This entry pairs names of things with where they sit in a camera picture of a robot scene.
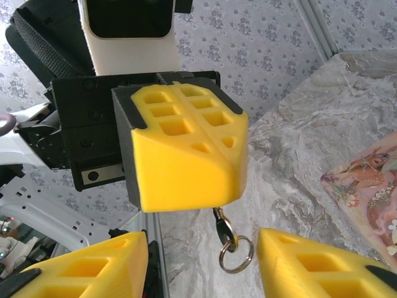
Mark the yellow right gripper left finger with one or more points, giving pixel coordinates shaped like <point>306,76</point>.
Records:
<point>102,273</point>

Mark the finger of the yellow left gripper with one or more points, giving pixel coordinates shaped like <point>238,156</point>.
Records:
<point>229,130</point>
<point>173,174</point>

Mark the aluminium frame side rail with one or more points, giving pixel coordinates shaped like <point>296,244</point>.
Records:
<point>159,264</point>

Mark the white perforated metal panel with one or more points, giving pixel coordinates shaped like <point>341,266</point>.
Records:
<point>62,214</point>

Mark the aluminium frame corner post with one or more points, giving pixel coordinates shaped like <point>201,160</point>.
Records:
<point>319,28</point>

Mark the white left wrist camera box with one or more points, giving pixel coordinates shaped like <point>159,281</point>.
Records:
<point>133,52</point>

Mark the black-headed key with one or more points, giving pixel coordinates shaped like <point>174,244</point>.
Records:
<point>229,232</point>

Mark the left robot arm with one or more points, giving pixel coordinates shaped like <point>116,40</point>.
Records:
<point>12,149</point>

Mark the pink illustrated book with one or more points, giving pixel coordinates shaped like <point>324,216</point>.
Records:
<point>366,192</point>

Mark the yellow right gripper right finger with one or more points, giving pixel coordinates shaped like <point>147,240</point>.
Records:
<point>310,270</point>

